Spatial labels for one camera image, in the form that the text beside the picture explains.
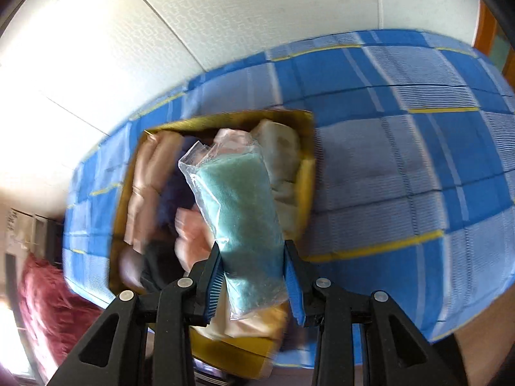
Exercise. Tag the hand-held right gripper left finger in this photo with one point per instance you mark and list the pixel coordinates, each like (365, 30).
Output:
(213, 285)

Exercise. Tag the pink cloth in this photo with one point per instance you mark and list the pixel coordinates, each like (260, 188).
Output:
(193, 233)

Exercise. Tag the cream fuzzy cloth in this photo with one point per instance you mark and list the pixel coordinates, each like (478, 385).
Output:
(281, 157)

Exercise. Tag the peach puffy jacket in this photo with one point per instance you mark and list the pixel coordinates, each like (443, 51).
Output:
(149, 181)

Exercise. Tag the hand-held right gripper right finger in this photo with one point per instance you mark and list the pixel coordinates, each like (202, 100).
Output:
(295, 285)

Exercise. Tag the dark shelf unit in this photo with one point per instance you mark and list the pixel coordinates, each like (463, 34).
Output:
(44, 233)

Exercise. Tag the blue plaid bed sheet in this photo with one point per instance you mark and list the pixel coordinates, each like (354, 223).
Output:
(402, 169)

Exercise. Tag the pale cream cloth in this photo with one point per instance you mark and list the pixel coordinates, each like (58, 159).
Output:
(257, 325)

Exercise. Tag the wooden door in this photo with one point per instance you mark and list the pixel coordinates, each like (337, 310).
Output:
(489, 28)

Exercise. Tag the red fuzzy blanket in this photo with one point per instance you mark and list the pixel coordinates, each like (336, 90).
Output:
(52, 313)

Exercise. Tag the dark blue garment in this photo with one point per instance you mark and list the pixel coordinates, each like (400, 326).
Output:
(177, 193)

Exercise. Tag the cardboard box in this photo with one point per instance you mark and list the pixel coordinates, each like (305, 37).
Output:
(306, 185)

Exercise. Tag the mint towel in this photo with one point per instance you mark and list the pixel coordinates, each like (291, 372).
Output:
(241, 217)

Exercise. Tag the black garment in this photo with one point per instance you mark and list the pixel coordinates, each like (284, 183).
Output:
(157, 265)

